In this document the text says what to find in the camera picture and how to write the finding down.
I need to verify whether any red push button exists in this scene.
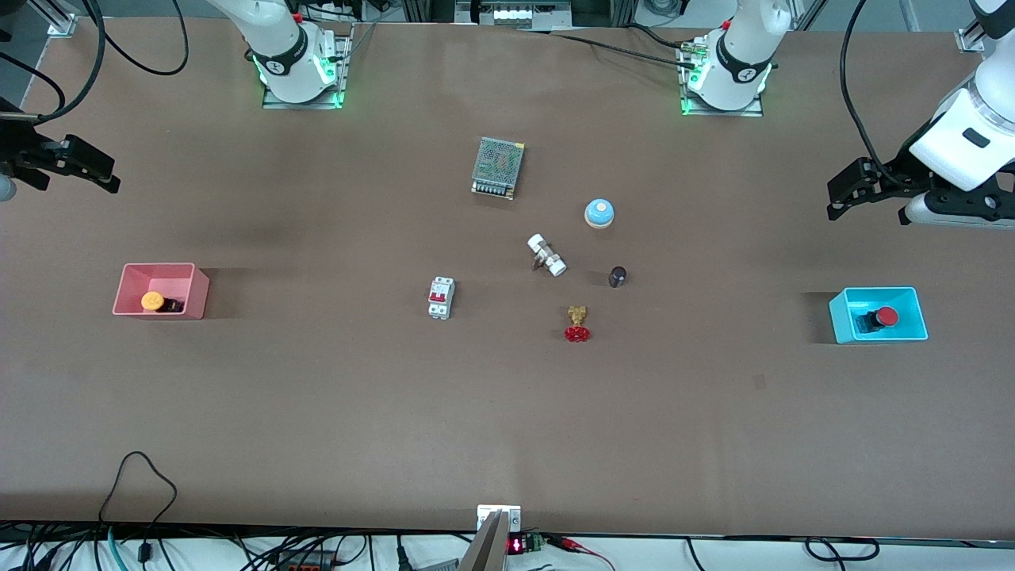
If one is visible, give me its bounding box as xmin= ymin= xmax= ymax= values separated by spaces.
xmin=854 ymin=305 xmax=901 ymax=336

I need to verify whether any cyan plastic bin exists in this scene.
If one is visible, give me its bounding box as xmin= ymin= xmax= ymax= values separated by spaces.
xmin=828 ymin=286 xmax=929 ymax=345

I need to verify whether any pink plastic bin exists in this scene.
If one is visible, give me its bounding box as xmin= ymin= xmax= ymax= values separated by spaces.
xmin=112 ymin=263 xmax=211 ymax=321

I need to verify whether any white pipe fitting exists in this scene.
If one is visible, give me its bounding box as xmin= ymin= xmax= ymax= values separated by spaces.
xmin=527 ymin=232 xmax=569 ymax=278

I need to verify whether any metal mesh power supply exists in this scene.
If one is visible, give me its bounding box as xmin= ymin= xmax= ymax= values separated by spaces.
xmin=471 ymin=136 xmax=526 ymax=201

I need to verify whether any white red circuit breaker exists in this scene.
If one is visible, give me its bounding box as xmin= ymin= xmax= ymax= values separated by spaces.
xmin=428 ymin=276 xmax=456 ymax=321

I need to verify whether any white power strip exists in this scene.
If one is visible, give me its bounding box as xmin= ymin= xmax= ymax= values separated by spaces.
xmin=455 ymin=0 xmax=573 ymax=30

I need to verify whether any grey metal bar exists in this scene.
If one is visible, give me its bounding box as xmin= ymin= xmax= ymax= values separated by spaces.
xmin=457 ymin=511 xmax=509 ymax=571

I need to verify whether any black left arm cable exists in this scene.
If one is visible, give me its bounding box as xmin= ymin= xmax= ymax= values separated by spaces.
xmin=840 ymin=0 xmax=905 ymax=171

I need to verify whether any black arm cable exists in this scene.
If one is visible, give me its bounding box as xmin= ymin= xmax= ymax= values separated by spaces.
xmin=79 ymin=0 xmax=190 ymax=78
xmin=840 ymin=0 xmax=905 ymax=171

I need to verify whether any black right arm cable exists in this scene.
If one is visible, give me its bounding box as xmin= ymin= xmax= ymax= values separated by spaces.
xmin=79 ymin=0 xmax=190 ymax=78

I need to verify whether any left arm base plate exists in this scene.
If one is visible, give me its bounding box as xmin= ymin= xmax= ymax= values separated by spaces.
xmin=680 ymin=38 xmax=765 ymax=118

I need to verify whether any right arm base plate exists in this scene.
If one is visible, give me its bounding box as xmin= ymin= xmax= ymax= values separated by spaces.
xmin=261 ymin=35 xmax=354 ymax=111

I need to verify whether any black cable across table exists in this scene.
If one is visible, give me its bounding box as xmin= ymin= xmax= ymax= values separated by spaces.
xmin=515 ymin=24 xmax=703 ymax=71

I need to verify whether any black looped table cable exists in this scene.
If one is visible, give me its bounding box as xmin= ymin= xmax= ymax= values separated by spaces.
xmin=98 ymin=451 xmax=178 ymax=526

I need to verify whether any black coiled floor cable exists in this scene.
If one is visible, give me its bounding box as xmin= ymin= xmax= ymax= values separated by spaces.
xmin=803 ymin=537 xmax=882 ymax=561

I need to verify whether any red clip wire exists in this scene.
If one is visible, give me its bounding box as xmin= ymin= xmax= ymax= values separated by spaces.
xmin=547 ymin=536 xmax=618 ymax=571

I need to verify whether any metal table edge bracket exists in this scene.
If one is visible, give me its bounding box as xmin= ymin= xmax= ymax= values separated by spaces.
xmin=476 ymin=504 xmax=523 ymax=533

